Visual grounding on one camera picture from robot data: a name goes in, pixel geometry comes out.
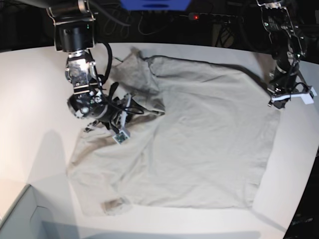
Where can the black power strip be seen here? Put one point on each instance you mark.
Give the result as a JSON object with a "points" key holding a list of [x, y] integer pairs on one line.
{"points": [[211, 17]]}

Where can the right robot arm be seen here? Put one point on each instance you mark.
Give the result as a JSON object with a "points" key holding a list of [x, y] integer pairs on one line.
{"points": [[74, 34]]}

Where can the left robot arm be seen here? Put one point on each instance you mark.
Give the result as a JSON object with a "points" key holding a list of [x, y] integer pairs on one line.
{"points": [[281, 19]]}

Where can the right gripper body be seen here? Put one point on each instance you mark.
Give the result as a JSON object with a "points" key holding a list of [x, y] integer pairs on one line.
{"points": [[89, 101]]}

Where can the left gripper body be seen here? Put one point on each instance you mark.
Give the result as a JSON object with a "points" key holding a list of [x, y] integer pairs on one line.
{"points": [[285, 87]]}

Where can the black labelled device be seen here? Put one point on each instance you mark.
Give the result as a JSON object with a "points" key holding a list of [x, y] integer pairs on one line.
{"points": [[305, 222]]}

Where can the blue overhead mount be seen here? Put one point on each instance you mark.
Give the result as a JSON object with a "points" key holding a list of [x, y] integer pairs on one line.
{"points": [[143, 5]]}

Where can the grey t-shirt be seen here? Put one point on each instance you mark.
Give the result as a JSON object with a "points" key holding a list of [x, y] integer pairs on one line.
{"points": [[203, 143]]}

